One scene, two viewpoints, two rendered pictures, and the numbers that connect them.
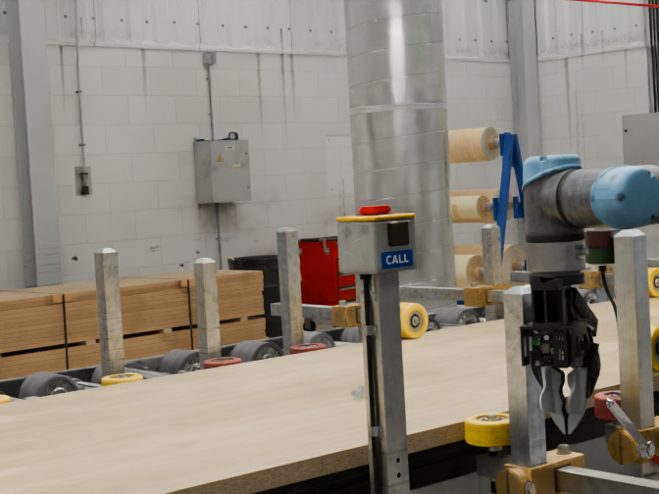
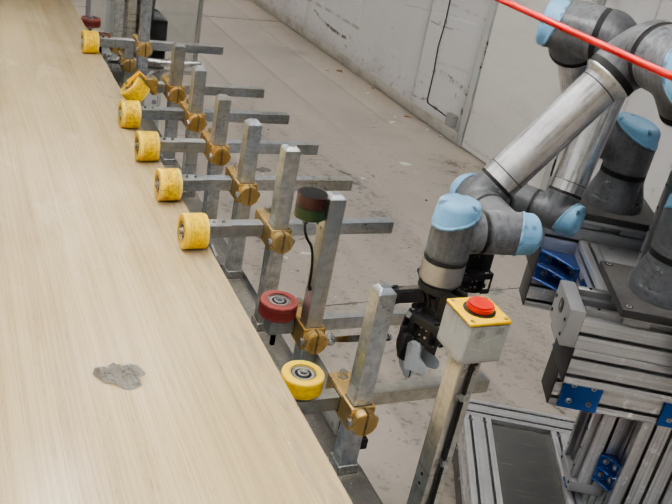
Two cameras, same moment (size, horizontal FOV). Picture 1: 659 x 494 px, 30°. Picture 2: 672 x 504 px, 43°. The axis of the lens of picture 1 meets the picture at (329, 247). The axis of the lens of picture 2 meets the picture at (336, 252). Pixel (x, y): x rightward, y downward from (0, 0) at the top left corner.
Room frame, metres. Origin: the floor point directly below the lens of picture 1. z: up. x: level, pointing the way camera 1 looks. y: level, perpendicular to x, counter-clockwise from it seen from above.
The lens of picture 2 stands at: (1.50, 1.03, 1.79)
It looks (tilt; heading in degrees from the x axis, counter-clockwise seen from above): 26 degrees down; 282
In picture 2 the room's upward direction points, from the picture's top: 11 degrees clockwise
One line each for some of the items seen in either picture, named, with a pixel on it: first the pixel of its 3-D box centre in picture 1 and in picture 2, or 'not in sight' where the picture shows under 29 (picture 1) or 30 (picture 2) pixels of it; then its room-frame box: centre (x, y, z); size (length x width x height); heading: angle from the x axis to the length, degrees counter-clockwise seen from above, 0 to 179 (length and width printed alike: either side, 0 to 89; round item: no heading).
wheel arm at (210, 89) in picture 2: not in sight; (210, 89); (2.56, -1.52, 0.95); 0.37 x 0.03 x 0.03; 40
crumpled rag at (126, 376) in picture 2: (370, 388); (120, 369); (2.06, -0.05, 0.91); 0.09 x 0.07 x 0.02; 7
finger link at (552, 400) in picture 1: (550, 401); (414, 363); (1.60, -0.28, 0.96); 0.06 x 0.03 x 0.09; 151
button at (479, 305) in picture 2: (375, 213); (479, 307); (1.51, -0.06, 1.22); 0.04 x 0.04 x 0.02
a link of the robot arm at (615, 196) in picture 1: (620, 196); (501, 228); (1.51, -0.36, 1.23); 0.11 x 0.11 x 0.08; 32
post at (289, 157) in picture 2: not in sight; (275, 243); (2.00, -0.64, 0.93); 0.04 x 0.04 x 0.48; 40
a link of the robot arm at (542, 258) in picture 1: (557, 258); (443, 270); (1.59, -0.29, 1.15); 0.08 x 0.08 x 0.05
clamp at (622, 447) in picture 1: (646, 439); (303, 327); (1.85, -0.47, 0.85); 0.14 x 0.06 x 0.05; 130
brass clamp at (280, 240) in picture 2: not in sight; (273, 230); (2.01, -0.66, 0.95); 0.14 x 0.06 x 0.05; 130
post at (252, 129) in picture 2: not in sight; (241, 209); (2.16, -0.83, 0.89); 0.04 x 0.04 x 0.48; 40
